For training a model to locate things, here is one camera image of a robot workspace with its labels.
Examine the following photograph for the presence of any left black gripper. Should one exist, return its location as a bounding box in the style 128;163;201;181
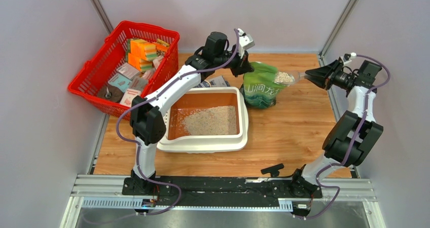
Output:
213;45;253;77

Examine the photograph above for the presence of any green cat litter bag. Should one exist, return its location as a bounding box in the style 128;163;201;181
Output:
241;62;287;109

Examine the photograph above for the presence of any clear plastic scoop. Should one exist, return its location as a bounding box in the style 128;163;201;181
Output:
273;71;305;86

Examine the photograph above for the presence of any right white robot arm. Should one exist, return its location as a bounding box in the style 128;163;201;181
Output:
289;54;384;197

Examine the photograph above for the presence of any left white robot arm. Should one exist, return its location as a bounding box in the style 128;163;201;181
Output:
130;28;255;195

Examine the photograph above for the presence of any white orange litter box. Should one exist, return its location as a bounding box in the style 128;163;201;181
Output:
157;87;249;154

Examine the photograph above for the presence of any white pink sponge box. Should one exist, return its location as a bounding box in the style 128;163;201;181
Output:
119;89;141;107

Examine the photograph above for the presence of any orange sponge pack upper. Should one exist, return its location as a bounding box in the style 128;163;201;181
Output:
128;39;158;61

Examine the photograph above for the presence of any orange sponge pack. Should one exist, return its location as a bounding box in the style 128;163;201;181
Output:
127;53;153;72
128;39;158;61

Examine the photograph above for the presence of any orange sponge pack lower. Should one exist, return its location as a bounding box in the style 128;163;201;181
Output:
127;53;153;72

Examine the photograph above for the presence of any black T-shaped tool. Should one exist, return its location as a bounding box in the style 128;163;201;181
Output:
261;163;284;177

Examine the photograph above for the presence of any teal card package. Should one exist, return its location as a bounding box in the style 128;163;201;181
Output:
107;73;131;93

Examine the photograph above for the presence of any brown round scrubber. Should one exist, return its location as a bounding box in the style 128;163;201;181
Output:
97;85;124;103

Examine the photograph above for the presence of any red plastic shopping basket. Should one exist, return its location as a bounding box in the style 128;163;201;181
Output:
67;20;180;117

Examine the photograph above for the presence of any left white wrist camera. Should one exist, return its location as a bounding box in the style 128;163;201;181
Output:
237;28;255;58

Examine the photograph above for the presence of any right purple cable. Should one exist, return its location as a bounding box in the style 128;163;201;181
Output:
291;54;391;220

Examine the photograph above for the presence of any purple cable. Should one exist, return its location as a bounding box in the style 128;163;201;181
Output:
115;28;241;217
291;54;391;220

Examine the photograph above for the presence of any black mounting base plate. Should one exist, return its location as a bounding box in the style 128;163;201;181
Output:
121;175;323;208

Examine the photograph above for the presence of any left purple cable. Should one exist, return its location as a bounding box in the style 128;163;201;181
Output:
115;28;241;217

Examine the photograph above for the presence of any aluminium frame rail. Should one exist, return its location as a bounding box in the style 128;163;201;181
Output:
60;175;385;227

